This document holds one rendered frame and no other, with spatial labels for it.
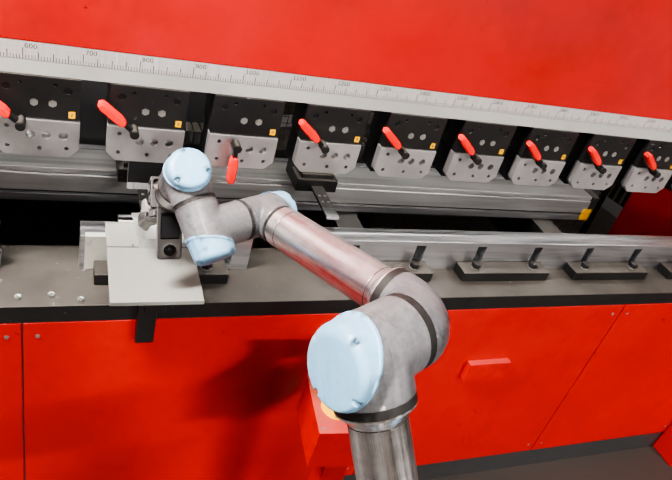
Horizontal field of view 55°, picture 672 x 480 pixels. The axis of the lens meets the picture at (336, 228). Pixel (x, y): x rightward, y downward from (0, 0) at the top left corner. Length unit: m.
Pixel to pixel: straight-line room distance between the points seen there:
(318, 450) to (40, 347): 0.65
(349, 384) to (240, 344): 0.84
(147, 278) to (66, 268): 0.27
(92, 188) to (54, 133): 0.41
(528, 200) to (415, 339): 1.43
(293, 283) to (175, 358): 0.34
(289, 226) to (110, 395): 0.77
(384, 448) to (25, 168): 1.16
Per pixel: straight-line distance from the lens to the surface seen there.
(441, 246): 1.80
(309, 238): 1.07
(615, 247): 2.21
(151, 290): 1.34
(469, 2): 1.46
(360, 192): 1.91
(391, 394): 0.85
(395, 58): 1.43
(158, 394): 1.72
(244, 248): 1.59
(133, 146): 1.38
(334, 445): 1.49
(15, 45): 1.30
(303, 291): 1.61
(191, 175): 1.09
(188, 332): 1.57
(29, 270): 1.57
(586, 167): 1.88
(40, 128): 1.36
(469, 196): 2.10
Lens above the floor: 1.88
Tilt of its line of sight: 32 degrees down
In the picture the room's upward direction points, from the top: 17 degrees clockwise
